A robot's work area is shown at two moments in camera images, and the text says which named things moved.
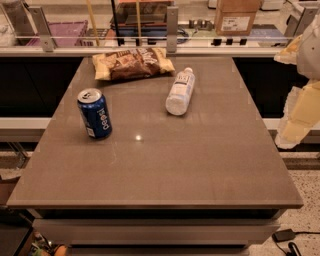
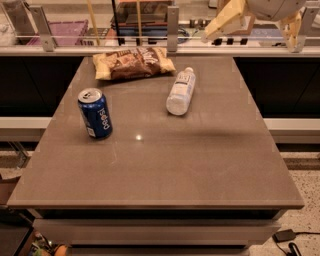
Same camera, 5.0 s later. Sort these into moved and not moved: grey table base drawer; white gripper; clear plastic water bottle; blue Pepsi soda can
Moved: white gripper
Not moved: clear plastic water bottle; blue Pepsi soda can; grey table base drawer
